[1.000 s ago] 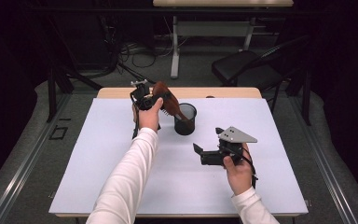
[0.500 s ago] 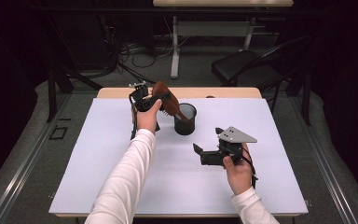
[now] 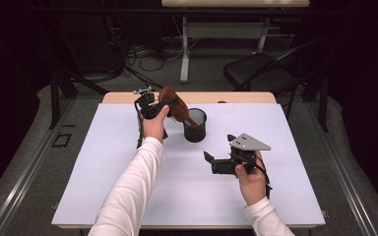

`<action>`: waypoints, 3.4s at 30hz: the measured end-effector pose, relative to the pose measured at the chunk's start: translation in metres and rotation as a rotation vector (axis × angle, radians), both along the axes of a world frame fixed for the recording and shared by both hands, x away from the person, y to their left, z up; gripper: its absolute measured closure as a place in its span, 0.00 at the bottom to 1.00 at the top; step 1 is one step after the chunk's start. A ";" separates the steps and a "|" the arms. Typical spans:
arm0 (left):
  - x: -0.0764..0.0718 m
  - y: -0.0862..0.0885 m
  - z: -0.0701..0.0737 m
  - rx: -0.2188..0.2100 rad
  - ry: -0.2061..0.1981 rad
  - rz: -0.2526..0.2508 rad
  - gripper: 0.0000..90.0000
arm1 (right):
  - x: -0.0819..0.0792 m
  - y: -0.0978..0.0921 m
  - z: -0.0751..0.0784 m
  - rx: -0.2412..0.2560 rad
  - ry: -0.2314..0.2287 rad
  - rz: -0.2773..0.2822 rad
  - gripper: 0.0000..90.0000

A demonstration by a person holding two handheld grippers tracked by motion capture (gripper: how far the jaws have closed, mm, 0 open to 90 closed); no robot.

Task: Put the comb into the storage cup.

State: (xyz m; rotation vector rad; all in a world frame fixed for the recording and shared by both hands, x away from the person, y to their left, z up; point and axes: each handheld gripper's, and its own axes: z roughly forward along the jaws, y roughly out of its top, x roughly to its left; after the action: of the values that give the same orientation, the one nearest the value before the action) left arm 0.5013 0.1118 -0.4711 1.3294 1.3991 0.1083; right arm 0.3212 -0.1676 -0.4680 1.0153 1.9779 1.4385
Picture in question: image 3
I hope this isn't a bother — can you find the black folding chair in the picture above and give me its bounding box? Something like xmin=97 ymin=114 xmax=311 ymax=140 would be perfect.
xmin=222 ymin=36 xmax=329 ymax=121

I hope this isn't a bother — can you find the black metal stand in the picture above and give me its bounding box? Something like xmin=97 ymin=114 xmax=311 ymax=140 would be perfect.
xmin=47 ymin=19 xmax=109 ymax=130
xmin=303 ymin=72 xmax=330 ymax=133

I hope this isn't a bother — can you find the white-legged desk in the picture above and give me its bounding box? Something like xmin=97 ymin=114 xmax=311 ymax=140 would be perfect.
xmin=160 ymin=0 xmax=311 ymax=84

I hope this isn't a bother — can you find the black mesh pen cup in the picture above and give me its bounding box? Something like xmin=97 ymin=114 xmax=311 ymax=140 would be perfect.
xmin=182 ymin=107 xmax=208 ymax=144

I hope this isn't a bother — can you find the white paper sheet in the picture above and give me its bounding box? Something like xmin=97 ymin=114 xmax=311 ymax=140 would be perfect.
xmin=51 ymin=102 xmax=327 ymax=227

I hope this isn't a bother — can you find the metal floor rail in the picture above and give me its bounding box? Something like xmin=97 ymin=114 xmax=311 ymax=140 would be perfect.
xmin=0 ymin=97 xmax=77 ymax=236
xmin=303 ymin=101 xmax=378 ymax=236

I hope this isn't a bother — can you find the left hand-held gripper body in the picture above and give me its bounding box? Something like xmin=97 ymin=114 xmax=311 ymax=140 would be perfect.
xmin=133 ymin=86 xmax=165 ymax=121

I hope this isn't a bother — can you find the black metal crossbar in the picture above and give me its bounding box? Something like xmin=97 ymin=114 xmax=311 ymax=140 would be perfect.
xmin=29 ymin=8 xmax=346 ymax=18

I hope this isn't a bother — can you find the bundle of floor cables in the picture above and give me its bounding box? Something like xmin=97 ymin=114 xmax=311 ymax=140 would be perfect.
xmin=104 ymin=16 xmax=198 ymax=92

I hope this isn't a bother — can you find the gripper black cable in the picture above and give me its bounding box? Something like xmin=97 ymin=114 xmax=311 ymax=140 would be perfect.
xmin=134 ymin=97 xmax=169 ymax=150
xmin=242 ymin=153 xmax=274 ymax=201

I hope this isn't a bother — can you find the person's right hand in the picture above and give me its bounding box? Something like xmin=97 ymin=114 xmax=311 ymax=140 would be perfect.
xmin=234 ymin=150 xmax=268 ymax=207

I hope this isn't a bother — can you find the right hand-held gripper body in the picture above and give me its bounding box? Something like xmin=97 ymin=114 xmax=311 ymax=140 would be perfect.
xmin=211 ymin=133 xmax=272 ymax=176

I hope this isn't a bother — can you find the brown wooden hairbrush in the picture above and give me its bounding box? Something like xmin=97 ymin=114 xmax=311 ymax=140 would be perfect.
xmin=157 ymin=86 xmax=200 ymax=129

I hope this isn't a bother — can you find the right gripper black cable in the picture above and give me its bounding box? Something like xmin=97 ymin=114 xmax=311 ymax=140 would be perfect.
xmin=242 ymin=153 xmax=274 ymax=201

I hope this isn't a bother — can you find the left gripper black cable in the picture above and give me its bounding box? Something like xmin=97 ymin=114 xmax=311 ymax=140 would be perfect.
xmin=134 ymin=97 xmax=169 ymax=150

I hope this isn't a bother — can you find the person's left hand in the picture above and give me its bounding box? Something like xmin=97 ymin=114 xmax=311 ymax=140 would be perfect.
xmin=142 ymin=104 xmax=171 ymax=144

